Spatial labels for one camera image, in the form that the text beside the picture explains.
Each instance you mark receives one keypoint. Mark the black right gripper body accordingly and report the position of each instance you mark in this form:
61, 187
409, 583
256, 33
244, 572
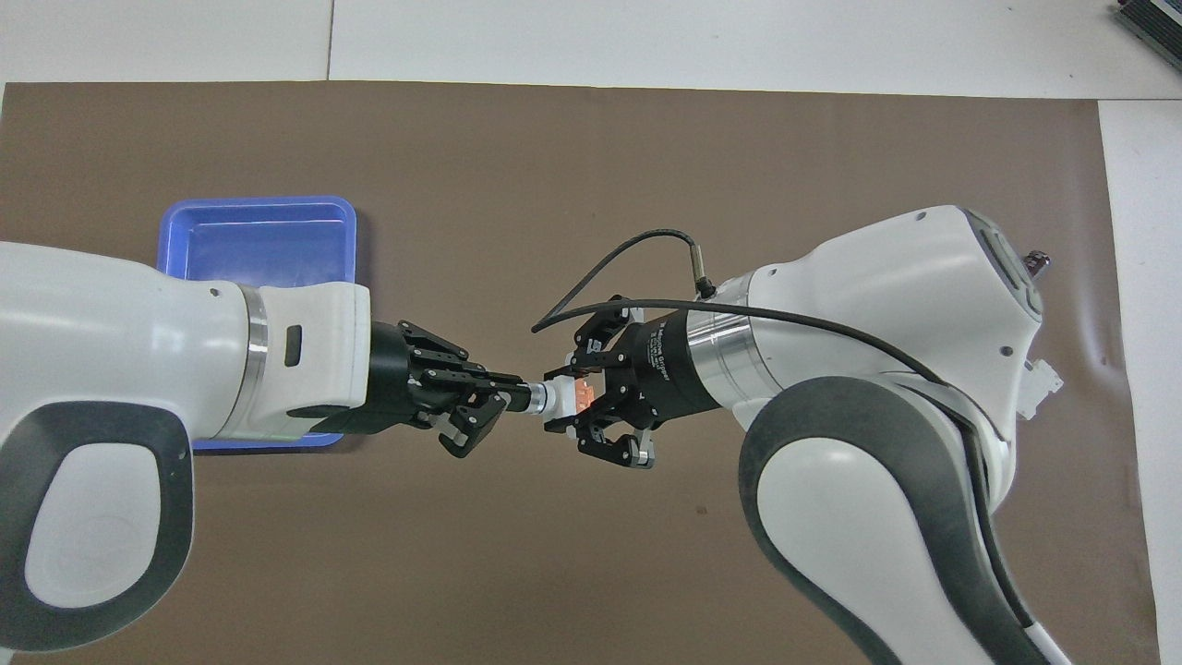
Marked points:
674, 369

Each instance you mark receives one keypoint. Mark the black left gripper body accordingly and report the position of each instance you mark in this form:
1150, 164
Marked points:
392, 388

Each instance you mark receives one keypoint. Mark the selector switch with orange block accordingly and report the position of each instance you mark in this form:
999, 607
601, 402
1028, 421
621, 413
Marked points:
561, 399

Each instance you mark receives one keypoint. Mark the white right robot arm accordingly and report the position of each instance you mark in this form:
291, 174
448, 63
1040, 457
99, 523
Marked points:
905, 416

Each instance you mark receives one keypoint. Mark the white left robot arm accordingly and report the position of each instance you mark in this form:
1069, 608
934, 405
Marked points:
120, 369

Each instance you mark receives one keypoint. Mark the brown table mat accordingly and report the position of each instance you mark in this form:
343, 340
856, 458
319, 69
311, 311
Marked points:
572, 148

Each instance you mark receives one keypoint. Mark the blue plastic tray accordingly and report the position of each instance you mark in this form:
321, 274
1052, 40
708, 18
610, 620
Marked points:
259, 240

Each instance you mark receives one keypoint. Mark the white circuit breaker red lever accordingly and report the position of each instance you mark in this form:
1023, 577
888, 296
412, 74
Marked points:
1042, 383

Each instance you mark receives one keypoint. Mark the grey finned metal device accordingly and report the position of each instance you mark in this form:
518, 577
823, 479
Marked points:
1154, 26

